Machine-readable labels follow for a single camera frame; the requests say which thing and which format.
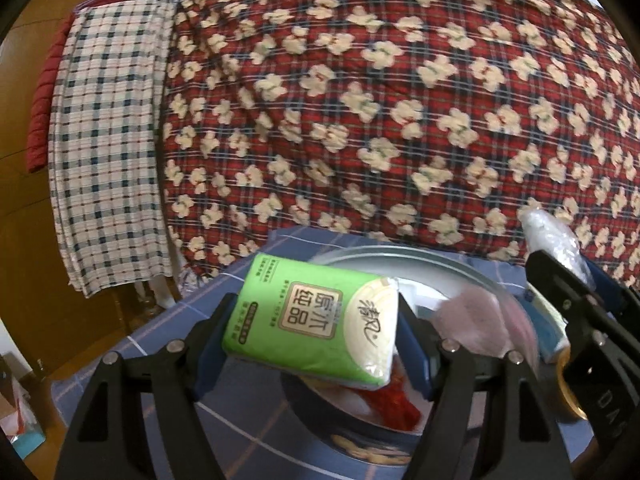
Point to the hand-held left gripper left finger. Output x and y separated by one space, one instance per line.
210 360

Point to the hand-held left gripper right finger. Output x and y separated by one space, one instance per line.
412 355

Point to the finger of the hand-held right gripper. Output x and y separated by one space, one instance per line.
605 282
560 290

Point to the cotton swab bag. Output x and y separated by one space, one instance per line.
547 235

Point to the pink fluffy puff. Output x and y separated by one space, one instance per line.
475 320

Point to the round metal tin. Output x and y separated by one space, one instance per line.
425 260

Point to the green tissue packet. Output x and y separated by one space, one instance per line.
310 320

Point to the round orange can gold lid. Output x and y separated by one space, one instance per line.
570 395

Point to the blue checked tablecloth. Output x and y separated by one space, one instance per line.
160 320

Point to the teal box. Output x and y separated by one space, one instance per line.
27 442

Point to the wooden wardrobe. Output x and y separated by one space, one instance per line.
20 210

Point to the white blue checked cloth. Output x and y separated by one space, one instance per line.
110 135

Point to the red plaid teddy bear blanket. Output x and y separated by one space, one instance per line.
375 110

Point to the red quilted garment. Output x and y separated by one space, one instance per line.
42 125

